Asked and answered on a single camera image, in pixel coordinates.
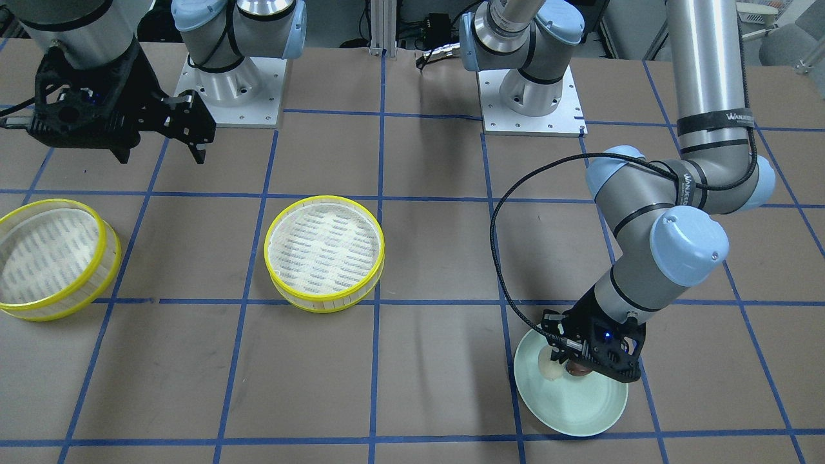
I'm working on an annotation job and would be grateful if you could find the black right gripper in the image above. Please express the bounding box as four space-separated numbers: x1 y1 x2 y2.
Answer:
26 39 217 165

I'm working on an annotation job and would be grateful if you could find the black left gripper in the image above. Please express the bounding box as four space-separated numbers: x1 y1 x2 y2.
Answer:
540 289 646 383

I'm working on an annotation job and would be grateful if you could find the brown chocolate bun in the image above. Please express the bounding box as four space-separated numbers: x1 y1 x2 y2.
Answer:
565 360 593 377

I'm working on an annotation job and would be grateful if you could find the white steamed bun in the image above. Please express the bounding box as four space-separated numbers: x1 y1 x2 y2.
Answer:
538 356 565 382

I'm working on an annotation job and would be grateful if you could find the yellow rimmed steamer basket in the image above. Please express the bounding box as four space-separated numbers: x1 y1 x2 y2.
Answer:
263 196 385 314

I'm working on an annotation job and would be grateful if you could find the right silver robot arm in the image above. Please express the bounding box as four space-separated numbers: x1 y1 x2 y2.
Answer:
2 1 307 164

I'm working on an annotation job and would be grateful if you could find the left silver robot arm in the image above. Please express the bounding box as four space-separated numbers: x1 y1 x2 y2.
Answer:
460 1 775 383

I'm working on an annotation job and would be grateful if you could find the light green round plate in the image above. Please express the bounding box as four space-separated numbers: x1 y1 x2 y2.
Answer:
513 330 630 437

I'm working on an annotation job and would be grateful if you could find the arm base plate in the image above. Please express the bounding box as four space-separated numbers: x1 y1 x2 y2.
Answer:
175 57 291 129
477 67 588 137

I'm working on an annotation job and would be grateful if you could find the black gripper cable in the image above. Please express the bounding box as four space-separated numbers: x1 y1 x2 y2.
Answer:
490 152 684 336

